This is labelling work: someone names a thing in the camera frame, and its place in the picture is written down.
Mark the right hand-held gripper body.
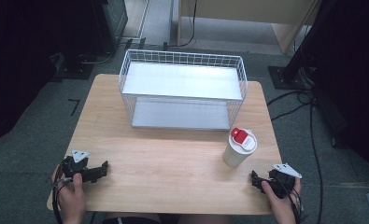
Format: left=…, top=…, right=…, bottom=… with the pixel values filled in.
left=266, top=162, right=303, bottom=200

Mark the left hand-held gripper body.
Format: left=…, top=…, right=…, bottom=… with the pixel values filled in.
left=60, top=148, right=95, bottom=184

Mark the white cup with red lid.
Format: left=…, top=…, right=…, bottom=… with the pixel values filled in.
left=222, top=126, right=259, bottom=168

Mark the white wire shelf rack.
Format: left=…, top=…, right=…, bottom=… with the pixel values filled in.
left=118, top=49, right=248, bottom=132

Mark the person's right hand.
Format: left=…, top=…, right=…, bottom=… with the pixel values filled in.
left=261, top=177, right=303, bottom=224

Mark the person's left hand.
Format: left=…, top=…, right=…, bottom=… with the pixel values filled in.
left=50, top=163, right=88, bottom=224

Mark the dark stand base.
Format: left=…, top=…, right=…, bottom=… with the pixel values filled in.
left=54, top=53, right=96, bottom=80

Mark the dark cabinet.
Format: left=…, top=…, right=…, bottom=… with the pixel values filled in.
left=90, top=0, right=129, bottom=54

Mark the light wooden furniture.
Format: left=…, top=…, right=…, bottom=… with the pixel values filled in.
left=177, top=0, right=325, bottom=56

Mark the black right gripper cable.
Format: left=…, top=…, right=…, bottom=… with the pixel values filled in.
left=274, top=175, right=304, bottom=224

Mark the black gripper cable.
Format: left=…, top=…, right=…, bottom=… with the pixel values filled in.
left=274, top=175, right=304, bottom=224
left=47, top=161, right=74, bottom=224

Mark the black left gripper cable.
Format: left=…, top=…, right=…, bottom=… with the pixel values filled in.
left=47, top=161, right=74, bottom=224

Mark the black floor cable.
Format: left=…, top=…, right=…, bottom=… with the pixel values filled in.
left=266, top=89, right=325, bottom=224

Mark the black stand with base plate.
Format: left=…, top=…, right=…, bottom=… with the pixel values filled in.
left=267, top=0, right=333, bottom=91

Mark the thin black hanging cable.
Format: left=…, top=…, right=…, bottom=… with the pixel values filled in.
left=163, top=0, right=199, bottom=51

